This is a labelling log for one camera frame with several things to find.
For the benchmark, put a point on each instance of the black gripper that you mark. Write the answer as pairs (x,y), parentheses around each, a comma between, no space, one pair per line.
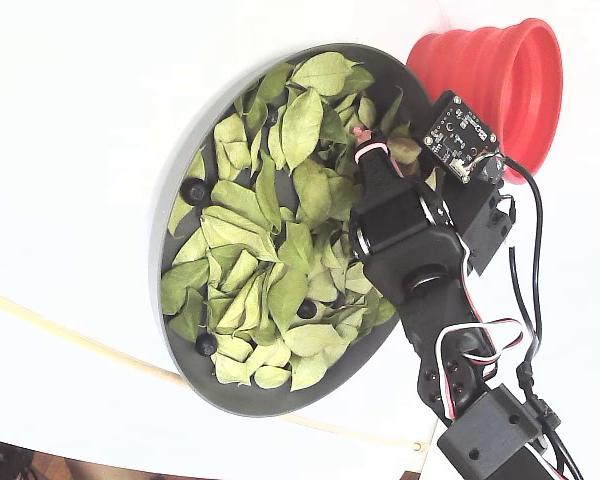
(391,218)

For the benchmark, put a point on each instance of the dark grey round bowl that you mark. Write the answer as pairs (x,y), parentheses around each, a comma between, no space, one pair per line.
(260,400)

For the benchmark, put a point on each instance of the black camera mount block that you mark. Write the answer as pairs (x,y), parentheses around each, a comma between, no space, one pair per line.
(482,225)

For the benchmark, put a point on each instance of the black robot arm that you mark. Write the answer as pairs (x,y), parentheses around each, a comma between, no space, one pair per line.
(430,310)

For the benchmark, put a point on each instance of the pile of green leaves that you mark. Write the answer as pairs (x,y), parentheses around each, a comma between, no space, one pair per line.
(240,235)

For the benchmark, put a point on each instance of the red collapsible silicone cup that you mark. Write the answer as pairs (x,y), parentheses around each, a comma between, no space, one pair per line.
(480,65)

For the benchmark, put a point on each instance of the long wooden dowel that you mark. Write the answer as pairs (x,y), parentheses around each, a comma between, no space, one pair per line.
(145,367)

